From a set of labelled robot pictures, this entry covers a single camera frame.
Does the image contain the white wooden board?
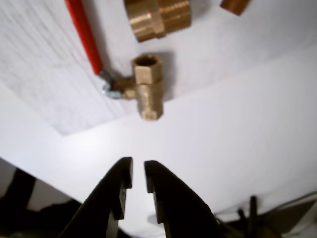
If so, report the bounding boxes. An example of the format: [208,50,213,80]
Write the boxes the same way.
[0,0,317,136]

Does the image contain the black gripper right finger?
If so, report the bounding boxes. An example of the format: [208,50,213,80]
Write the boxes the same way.
[144,160,223,238]

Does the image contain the copper pipe piece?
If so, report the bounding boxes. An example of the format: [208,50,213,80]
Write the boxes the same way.
[220,0,250,17]

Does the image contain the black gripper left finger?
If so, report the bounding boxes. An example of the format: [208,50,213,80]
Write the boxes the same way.
[57,156,134,238]

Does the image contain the brass ball valve red handle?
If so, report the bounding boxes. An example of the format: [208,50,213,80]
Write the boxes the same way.
[64,0,164,121]

